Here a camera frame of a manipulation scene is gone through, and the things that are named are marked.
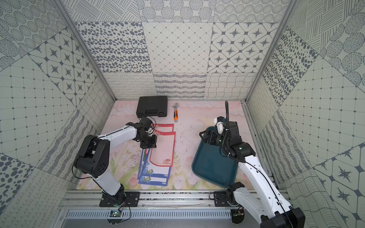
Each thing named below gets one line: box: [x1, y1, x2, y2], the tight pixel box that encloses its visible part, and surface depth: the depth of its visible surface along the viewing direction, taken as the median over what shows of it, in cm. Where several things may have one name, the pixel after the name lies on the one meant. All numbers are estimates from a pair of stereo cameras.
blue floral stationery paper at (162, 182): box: [137, 177, 169, 187], surface depth 82 cm
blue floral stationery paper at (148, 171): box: [137, 148, 172, 181], surface depth 86 cm
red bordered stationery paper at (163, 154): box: [149, 129, 176, 167], surface depth 93 cm
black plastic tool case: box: [135, 95, 168, 118], surface depth 111 cm
